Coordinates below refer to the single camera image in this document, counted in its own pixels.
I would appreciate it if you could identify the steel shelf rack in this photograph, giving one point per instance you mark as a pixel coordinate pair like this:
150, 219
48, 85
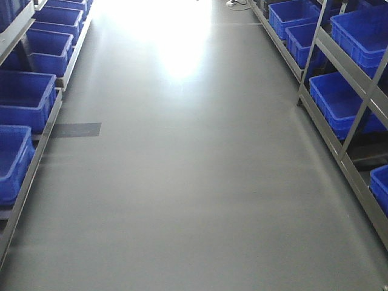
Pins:
16, 33
337, 51

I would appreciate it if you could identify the right steel shelf rack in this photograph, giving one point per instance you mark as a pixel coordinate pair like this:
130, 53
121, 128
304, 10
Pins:
337, 51

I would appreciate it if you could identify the left steel shelf rack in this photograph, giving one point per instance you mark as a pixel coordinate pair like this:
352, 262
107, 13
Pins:
16, 33

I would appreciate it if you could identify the blue bin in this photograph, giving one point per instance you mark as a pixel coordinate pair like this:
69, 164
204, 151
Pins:
362, 34
337, 100
291, 13
378, 186
17, 152
51, 51
27, 99
58, 19
299, 41

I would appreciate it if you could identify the blue bin right nearest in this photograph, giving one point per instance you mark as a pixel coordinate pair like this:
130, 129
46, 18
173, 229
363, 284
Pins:
378, 186

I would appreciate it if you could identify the blue bin right lower middle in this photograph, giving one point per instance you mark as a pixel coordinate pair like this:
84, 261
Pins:
337, 100

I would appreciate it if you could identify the blue bin left nearest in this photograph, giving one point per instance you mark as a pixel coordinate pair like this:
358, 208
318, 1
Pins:
17, 152

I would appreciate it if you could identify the blue bin right upper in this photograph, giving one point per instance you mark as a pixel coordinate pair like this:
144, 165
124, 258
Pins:
362, 34

